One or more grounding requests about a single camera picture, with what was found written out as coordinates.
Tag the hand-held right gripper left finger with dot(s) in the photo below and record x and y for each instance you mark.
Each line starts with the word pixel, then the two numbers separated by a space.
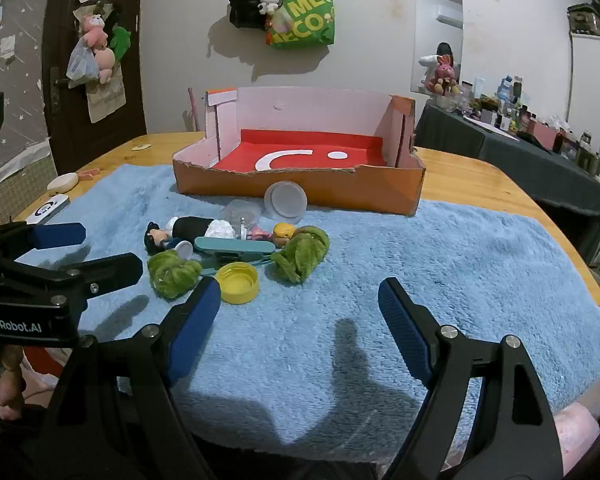
pixel 195 332

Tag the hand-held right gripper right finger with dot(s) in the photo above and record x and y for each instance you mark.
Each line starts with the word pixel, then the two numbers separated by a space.
pixel 405 332

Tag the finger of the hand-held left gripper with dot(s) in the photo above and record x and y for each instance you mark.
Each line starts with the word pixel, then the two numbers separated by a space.
pixel 60 235
pixel 110 272

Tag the black-haired toy figurine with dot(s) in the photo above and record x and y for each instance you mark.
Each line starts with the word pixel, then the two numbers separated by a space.
pixel 155 240

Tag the green fuzzy scrunchie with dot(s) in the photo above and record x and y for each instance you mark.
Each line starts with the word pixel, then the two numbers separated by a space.
pixel 172 275
pixel 302 255

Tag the yellow bottle cap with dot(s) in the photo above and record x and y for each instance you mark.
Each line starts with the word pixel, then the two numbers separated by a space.
pixel 237 285

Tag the teal clothes peg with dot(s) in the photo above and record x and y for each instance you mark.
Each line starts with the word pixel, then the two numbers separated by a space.
pixel 235 247

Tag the black roll with white stuffing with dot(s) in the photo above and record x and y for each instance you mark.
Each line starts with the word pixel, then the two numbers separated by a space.
pixel 195 227

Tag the small clear plastic box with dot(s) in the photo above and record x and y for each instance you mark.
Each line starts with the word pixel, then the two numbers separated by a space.
pixel 240 210

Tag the yellow-haired pink toy figurine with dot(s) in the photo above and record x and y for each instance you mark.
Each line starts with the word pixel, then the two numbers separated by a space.
pixel 282 232

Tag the clear round lidded container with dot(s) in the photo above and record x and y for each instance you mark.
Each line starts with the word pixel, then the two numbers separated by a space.
pixel 286 200

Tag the orange cardboard box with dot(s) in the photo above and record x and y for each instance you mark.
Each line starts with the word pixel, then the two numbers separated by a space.
pixel 330 190

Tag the person's left forearm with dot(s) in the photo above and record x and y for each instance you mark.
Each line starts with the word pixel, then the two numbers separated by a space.
pixel 45 372

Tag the person's left hand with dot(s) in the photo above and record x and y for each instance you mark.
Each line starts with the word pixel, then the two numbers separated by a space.
pixel 7 385

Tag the white remote control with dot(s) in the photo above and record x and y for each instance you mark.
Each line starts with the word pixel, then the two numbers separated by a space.
pixel 47 208

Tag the white oval object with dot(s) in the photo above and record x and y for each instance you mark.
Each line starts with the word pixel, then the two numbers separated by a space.
pixel 62 182

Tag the blue fluffy mat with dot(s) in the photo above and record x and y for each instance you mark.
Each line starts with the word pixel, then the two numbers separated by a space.
pixel 380 240

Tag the small paper sticker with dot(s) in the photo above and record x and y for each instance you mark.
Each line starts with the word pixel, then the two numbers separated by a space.
pixel 141 147

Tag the dark wooden door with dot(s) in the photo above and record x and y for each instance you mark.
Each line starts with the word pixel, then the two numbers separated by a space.
pixel 130 85

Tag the clear plastic bag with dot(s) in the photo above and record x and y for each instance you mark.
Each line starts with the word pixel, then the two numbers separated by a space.
pixel 80 65

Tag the peach plush toy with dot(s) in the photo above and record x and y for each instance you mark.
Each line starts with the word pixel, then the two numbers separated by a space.
pixel 105 62

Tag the pink stick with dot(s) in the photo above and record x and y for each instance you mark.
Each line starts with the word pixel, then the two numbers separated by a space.
pixel 193 107

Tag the pink clothing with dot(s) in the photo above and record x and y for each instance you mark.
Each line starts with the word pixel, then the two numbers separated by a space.
pixel 577 427

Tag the green plush toy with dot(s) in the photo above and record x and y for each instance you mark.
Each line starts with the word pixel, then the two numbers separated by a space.
pixel 121 42

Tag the pink plush bear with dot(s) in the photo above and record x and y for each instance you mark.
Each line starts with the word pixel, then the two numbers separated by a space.
pixel 94 29

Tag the table with dark cloth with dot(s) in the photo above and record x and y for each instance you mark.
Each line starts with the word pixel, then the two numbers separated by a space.
pixel 530 160

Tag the group of cosmetics bottles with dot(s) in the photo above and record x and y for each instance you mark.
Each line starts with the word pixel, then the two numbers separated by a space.
pixel 520 115

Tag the pink bunny plush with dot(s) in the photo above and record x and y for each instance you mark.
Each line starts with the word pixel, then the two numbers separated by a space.
pixel 442 77

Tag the white plush toy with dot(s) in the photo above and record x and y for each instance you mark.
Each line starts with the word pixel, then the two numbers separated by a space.
pixel 270 2

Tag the green tote bag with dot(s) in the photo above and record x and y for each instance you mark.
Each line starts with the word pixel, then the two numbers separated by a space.
pixel 305 15

